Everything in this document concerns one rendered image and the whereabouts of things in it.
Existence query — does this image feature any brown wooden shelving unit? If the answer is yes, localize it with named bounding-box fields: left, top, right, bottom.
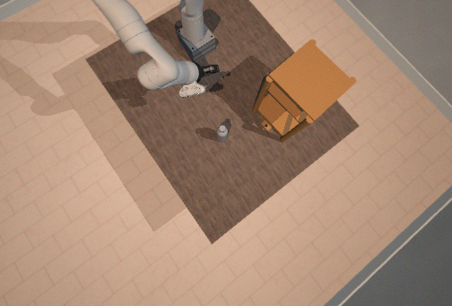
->
left=252, top=39, right=356, bottom=143

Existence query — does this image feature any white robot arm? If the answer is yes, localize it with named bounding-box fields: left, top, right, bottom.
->
left=92, top=0, right=205, bottom=97

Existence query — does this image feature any grey bottle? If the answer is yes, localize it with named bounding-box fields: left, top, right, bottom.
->
left=216, top=126, right=228, bottom=143

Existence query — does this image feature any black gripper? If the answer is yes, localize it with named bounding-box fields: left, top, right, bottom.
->
left=191, top=61, right=220, bottom=83

